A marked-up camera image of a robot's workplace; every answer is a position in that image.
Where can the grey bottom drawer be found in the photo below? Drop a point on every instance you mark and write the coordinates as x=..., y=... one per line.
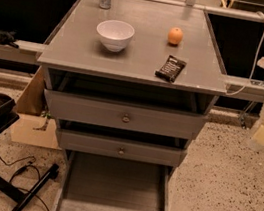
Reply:
x=99, y=183

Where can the white ceramic bowl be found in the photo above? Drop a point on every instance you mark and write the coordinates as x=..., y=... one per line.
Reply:
x=115, y=35

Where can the grey drawer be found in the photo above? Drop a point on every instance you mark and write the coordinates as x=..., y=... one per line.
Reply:
x=99, y=183
x=128, y=113
x=120, y=143

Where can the grey middle drawer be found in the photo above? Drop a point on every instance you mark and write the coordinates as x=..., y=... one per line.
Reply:
x=120, y=143

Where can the cardboard box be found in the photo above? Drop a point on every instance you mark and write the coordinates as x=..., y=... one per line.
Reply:
x=34, y=127

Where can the grey top drawer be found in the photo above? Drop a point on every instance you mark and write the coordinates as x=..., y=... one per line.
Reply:
x=128, y=113

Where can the black snack bar packet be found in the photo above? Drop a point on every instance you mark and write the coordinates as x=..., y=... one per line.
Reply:
x=171, y=69

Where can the grey drawer cabinet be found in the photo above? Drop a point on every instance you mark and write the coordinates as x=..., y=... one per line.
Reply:
x=135, y=81

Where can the orange fruit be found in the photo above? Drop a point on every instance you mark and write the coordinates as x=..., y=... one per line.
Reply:
x=175, y=36

